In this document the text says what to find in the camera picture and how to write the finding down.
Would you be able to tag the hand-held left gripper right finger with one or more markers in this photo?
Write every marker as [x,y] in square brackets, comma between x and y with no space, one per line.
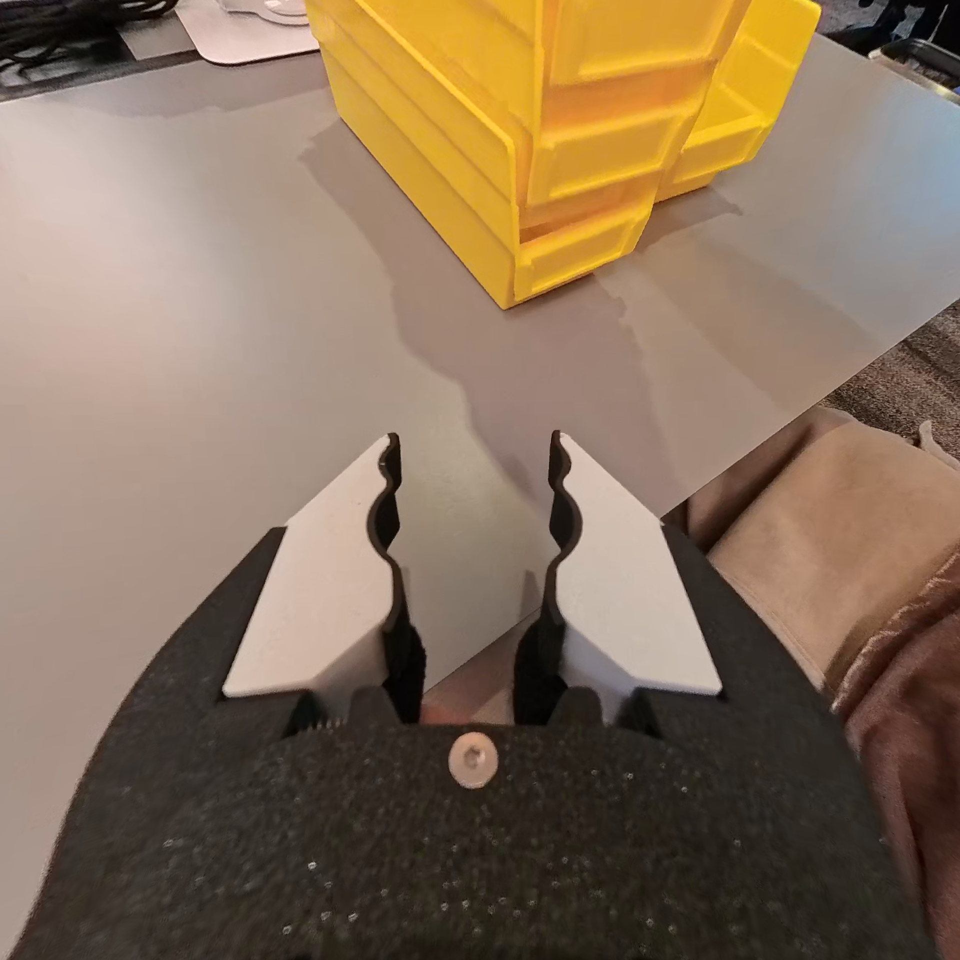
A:
[630,600]

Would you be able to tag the grey desk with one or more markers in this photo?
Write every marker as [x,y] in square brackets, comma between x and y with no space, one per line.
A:
[225,300]

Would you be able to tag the yellow plastic storage bin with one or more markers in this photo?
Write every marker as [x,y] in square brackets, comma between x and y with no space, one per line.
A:
[600,157]
[637,37]
[577,255]
[720,150]

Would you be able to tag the person's beige trousers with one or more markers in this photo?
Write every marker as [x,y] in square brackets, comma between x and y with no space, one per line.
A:
[810,525]

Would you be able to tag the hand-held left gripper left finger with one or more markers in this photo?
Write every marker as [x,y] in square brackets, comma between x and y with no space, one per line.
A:
[322,600]

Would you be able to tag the person's brown top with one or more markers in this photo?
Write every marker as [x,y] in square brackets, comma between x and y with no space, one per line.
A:
[915,712]

